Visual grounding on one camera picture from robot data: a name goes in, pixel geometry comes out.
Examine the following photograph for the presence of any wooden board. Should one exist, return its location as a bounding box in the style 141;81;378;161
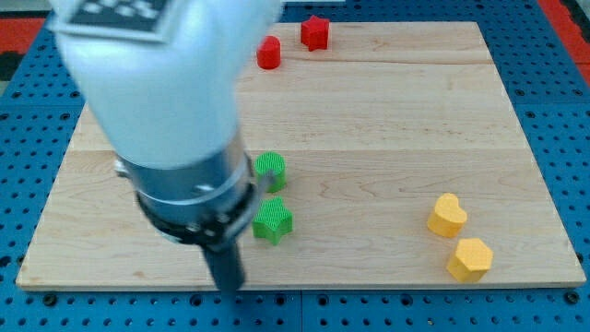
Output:
17;22;586;291

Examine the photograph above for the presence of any red star block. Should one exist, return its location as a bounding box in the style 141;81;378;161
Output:
301;15;330;52

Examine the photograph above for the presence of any black white fiducial tag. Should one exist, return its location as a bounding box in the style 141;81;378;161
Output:
51;0;177;42

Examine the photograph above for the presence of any yellow heart block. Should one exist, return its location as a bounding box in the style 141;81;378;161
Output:
427;193;467;238

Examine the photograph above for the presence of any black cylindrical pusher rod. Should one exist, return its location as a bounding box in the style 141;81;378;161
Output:
203;243;245;291

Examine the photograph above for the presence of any yellow hexagon block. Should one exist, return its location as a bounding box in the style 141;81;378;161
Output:
446;238;494;283

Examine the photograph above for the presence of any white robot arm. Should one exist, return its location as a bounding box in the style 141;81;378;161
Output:
49;0;282;291

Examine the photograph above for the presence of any green circle block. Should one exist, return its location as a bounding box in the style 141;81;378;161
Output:
254;151;287;193

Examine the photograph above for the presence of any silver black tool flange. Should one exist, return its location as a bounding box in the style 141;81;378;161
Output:
115;134;273;252

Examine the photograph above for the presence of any green star block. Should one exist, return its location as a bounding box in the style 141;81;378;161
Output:
252;196;293;245

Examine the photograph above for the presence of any red cylinder block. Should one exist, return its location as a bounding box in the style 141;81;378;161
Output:
256;35;281;69

